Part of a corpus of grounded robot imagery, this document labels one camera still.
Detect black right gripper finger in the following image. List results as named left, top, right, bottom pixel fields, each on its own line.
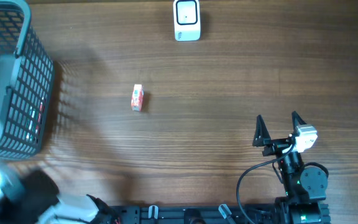
left=291, top=111, right=306, bottom=128
left=252, top=114, right=272, bottom=147

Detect red Kleenex tissue pack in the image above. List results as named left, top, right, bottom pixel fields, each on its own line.
left=131, top=84, right=144, bottom=111

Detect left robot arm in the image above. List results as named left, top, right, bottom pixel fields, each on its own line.
left=0, top=161, right=121, bottom=223

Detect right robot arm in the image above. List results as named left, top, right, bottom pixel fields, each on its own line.
left=252, top=111, right=331, bottom=224

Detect white barcode scanner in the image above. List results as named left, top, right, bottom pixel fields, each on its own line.
left=173, top=0, right=201, bottom=42

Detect red packaged items in basket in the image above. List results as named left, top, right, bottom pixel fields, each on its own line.
left=25, top=98, right=45, bottom=142

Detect black right camera cable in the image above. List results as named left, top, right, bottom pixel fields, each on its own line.
left=236, top=143, right=295, bottom=224

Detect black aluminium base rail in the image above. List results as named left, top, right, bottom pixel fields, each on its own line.
left=104, top=203, right=331, bottom=224

